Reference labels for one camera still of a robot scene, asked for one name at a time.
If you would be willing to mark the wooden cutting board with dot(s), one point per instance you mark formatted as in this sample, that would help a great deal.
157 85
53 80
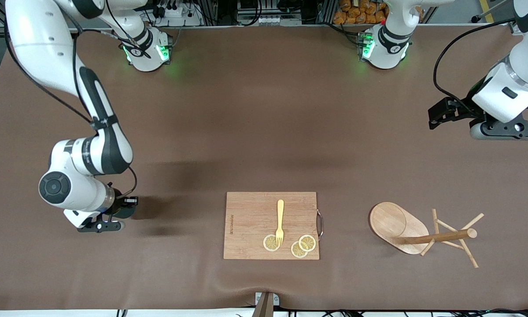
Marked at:
255 220

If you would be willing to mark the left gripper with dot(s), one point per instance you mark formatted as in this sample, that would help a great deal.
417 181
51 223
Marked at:
460 110

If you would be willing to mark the lemon slice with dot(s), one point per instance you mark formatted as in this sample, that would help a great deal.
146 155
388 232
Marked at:
270 243
308 242
297 251

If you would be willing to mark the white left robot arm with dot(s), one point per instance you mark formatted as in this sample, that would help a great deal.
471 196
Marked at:
389 44

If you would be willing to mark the table edge clamp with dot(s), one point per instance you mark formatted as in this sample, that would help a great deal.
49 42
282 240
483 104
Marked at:
266 306

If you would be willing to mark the yellow plastic fork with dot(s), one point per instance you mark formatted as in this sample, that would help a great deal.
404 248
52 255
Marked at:
280 211

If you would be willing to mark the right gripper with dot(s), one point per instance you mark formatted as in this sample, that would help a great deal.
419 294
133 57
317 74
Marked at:
122 208

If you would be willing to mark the brown table mat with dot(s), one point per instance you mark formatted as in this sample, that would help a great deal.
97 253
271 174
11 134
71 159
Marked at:
264 132

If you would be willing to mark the orange snack bags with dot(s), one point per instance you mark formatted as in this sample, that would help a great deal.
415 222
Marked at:
356 15

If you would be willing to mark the wooden mug tree rack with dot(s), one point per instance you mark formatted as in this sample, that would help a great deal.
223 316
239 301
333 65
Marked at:
389 222

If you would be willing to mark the white power strip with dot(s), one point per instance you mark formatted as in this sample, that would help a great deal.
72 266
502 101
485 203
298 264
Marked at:
175 13

